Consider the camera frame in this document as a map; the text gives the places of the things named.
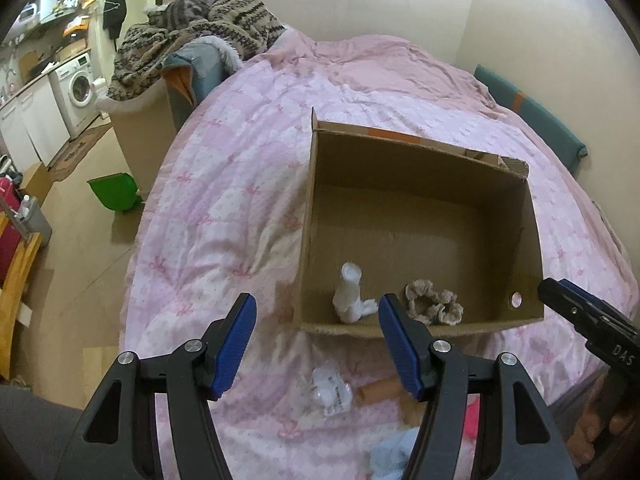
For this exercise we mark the clear plastic packet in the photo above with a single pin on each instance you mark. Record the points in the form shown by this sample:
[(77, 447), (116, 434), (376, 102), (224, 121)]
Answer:
[(327, 390)]

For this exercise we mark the white countertop appliance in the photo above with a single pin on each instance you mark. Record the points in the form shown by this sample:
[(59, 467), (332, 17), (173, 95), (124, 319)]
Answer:
[(28, 13)]

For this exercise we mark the person's dark grey trousers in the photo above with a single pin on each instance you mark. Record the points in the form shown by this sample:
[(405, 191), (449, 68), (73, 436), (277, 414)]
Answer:
[(30, 440)]

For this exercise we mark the grey bin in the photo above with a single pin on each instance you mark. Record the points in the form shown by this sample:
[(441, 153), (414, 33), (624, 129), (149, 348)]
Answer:
[(35, 225)]

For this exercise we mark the person's right hand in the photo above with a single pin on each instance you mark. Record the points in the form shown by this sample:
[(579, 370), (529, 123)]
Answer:
[(590, 425)]

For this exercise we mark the pink suitcase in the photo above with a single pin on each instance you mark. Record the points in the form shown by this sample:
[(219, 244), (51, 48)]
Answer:
[(6, 230)]

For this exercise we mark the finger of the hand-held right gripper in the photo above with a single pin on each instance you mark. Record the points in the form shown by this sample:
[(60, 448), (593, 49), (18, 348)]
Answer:
[(570, 300)]

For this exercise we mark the brown doormat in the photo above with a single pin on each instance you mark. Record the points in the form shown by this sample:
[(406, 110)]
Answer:
[(77, 152)]

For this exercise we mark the white sock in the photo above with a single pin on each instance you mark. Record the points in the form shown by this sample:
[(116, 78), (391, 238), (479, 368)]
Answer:
[(350, 295)]

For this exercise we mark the beige bed frame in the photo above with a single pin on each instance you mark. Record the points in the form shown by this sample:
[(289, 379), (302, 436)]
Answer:
[(137, 145)]

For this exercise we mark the pink plush toy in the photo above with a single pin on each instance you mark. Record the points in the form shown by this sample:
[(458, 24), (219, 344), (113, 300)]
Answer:
[(471, 420)]

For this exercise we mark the teal cushion with orange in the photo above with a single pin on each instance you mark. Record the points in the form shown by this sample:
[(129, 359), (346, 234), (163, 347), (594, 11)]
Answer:
[(200, 65), (540, 115)]

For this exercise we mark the cluttered wall shelf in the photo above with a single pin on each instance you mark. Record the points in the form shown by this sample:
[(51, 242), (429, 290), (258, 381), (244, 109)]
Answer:
[(60, 10)]

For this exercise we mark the grey striped fleece blanket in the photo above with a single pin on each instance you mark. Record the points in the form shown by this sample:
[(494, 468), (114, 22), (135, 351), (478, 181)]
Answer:
[(182, 10)]

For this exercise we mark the white kitchen cabinet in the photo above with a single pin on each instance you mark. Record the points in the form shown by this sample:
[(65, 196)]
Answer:
[(30, 120)]

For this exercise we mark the beige scrunchie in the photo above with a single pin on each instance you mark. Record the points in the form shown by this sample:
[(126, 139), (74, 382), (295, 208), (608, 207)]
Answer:
[(445, 310)]

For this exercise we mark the brown cardboard box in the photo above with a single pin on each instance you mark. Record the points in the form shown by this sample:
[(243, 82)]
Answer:
[(425, 210)]

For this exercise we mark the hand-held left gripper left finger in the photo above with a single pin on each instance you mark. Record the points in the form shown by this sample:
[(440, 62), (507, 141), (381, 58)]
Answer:
[(235, 345)]

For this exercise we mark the green dustpan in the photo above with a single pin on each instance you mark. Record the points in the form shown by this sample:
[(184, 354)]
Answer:
[(112, 192)]

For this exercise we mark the white washing machine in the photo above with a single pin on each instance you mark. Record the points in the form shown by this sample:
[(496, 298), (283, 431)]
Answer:
[(75, 90)]

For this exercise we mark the brown cardboard tube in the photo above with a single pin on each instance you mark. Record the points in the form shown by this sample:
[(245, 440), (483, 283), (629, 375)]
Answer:
[(377, 392)]

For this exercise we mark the light blue fluffy sock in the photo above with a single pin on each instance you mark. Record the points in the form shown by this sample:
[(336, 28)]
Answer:
[(392, 455)]

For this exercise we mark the small cardboard floor box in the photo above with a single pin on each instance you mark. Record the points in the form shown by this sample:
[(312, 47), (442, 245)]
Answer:
[(37, 182)]

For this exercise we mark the brown patterned knit blanket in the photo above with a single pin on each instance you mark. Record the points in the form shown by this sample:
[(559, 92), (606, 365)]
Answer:
[(150, 50)]

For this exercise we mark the wooden chair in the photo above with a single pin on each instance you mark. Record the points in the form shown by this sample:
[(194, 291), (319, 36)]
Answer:
[(15, 290)]

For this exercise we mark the pink patterned quilt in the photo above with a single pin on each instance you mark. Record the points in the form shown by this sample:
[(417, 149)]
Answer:
[(225, 185)]

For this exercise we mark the black hanging garment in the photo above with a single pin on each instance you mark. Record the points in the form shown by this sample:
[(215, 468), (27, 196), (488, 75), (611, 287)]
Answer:
[(115, 15)]

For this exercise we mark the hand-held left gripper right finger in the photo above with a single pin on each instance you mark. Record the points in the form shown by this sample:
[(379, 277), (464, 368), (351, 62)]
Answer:
[(400, 345)]

